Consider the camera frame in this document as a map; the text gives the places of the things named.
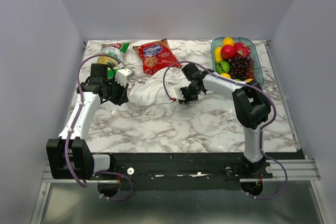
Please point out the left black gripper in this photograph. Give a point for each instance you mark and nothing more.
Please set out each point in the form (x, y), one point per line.
(123, 97)

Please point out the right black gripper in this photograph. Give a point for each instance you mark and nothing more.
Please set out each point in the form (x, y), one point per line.
(186, 99)

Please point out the white garment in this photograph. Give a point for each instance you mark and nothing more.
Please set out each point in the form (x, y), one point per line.
(152, 92)

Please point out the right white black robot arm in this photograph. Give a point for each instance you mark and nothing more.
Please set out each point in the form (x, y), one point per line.
(251, 105)

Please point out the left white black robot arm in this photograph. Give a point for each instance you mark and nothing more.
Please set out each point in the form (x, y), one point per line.
(69, 155)

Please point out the yellow pear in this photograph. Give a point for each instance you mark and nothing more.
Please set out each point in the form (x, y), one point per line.
(226, 75)

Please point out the green lime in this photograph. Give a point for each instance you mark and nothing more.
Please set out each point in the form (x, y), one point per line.
(222, 67)

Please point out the green chips bag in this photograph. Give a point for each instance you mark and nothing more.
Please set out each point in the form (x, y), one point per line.
(113, 53)

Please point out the yellow lemon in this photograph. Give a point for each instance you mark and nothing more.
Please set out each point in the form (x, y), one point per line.
(217, 55)

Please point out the red snack bag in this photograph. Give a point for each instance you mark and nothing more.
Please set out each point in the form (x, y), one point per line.
(155, 56)

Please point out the red apple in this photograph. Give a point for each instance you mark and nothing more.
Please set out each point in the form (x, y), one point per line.
(227, 52)

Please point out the dark grape bunch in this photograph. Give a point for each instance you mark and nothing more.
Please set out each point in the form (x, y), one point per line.
(241, 68)

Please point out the teal plastic fruit basket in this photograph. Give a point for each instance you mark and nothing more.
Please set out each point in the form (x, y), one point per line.
(218, 42)

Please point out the pink dragon fruit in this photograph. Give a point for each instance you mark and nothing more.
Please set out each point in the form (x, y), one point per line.
(242, 50)

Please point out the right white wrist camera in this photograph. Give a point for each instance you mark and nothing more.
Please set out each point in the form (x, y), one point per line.
(175, 94)

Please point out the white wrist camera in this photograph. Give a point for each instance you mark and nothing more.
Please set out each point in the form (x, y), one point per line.
(175, 94)
(123, 75)

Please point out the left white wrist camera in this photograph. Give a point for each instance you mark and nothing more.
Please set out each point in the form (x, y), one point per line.
(123, 75)

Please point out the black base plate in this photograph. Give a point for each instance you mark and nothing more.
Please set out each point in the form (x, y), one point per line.
(128, 168)

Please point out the aluminium rail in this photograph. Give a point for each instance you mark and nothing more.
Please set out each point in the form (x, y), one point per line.
(297, 170)

